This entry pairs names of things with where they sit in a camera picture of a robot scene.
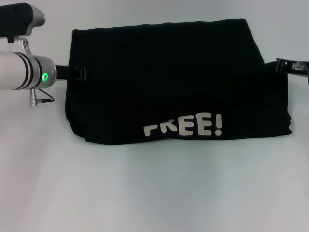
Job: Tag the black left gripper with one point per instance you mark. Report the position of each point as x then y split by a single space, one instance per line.
63 72

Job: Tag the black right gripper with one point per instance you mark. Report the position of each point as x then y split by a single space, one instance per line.
297 67

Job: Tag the black shirt with white print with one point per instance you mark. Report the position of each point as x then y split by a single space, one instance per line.
169 84

